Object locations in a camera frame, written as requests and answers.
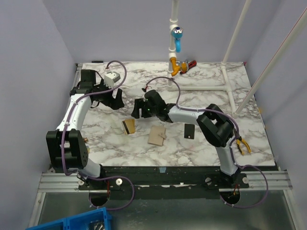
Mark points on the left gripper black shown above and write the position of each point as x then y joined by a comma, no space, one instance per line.
115,103

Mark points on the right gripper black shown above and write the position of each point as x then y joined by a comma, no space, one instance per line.
143,109

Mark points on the gold card with magnetic stripe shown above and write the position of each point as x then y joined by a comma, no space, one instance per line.
127,129

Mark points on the beige leather card holder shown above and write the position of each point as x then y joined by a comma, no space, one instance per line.
157,135

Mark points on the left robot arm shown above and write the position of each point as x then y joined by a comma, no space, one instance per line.
66,146

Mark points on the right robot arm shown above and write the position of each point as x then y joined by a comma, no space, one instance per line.
216,126

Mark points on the gold card middle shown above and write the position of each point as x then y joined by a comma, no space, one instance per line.
131,123

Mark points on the black card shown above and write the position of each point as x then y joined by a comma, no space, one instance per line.
189,131

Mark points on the orange pipe valve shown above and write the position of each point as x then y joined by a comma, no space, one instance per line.
176,68

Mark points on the red black pliers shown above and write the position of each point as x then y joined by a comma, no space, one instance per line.
190,65

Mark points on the blue pipe valve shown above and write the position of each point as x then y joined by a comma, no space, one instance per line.
177,33

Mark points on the blue plastic bin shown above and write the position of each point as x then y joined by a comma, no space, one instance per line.
98,219

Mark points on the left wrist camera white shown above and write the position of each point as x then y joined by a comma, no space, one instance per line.
110,79

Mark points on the yellow handled pliers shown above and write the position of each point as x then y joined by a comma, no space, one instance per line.
241,141

